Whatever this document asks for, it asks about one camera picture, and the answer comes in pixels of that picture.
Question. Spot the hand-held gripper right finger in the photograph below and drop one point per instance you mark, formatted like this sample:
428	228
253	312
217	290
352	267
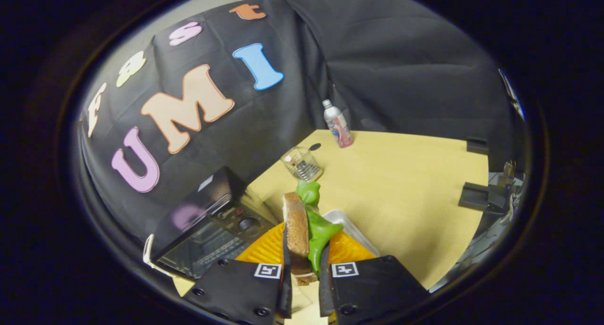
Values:
373	287

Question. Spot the clear glass jar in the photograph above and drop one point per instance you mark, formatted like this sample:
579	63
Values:
302	163

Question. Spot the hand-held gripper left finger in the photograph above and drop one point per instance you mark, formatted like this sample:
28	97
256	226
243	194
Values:
245	289

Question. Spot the black toaster oven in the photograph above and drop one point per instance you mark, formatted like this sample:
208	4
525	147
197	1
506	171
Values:
212	226

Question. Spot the bread and lettuce sandwich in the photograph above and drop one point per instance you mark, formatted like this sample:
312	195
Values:
297	230

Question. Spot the black table clamp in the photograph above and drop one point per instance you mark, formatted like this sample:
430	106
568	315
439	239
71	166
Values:
476	145
474	196

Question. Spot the white rectangular container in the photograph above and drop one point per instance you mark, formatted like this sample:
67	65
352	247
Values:
351	230

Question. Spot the small bottle with pink label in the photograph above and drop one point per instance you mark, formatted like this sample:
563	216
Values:
338	124

